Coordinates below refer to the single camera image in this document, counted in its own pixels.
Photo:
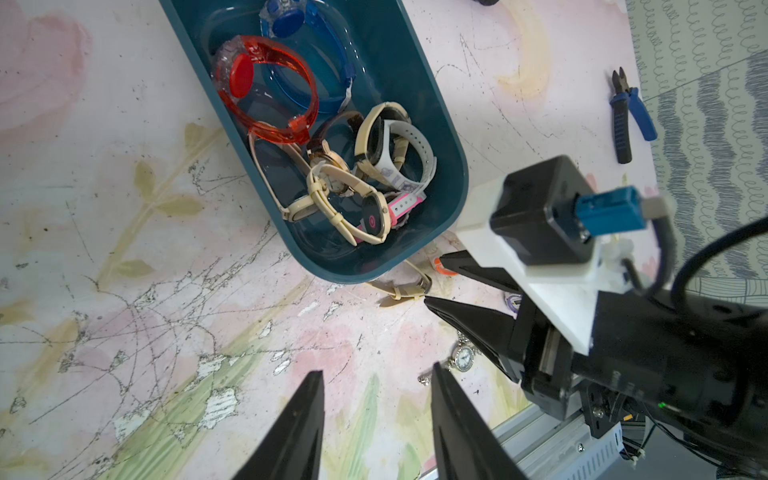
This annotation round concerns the red watch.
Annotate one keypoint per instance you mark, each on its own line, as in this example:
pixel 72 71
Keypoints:
pixel 233 77

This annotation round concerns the teal storage box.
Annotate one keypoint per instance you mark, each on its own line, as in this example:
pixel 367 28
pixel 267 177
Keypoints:
pixel 393 68

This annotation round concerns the blue watch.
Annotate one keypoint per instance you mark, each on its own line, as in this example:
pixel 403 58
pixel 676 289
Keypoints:
pixel 282 19

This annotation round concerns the beige triangular watch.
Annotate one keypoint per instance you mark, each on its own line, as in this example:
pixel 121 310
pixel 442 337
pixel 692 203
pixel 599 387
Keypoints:
pixel 369 143

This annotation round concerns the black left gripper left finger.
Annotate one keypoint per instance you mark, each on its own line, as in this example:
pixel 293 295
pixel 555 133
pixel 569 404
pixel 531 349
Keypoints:
pixel 293 445

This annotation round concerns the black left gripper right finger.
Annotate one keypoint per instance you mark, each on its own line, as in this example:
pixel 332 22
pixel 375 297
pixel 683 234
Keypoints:
pixel 465 448

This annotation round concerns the pink white watch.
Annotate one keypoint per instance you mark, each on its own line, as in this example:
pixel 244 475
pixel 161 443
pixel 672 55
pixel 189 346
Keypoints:
pixel 402 207

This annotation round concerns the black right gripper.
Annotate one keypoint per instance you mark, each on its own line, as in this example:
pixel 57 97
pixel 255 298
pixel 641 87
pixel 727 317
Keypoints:
pixel 706 370

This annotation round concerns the silver white watch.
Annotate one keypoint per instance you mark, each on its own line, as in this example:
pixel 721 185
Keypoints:
pixel 418 141

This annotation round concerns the silver rhinestone watch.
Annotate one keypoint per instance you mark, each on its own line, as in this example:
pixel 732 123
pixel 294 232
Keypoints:
pixel 462 356

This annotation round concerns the blue handled pliers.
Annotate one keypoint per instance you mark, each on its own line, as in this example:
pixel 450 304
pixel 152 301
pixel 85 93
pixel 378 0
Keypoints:
pixel 626 103

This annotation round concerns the white slotted cable duct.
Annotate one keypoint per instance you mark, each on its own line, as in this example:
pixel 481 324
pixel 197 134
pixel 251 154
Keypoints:
pixel 586 457

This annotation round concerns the aluminium rail frame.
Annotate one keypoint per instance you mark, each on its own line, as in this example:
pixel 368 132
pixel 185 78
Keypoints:
pixel 533 439

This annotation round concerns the black watch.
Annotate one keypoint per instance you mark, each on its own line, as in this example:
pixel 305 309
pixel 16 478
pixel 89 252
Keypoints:
pixel 350 118

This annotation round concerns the orange white digital watch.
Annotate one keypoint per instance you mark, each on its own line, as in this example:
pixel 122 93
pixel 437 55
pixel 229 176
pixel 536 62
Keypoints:
pixel 441 269

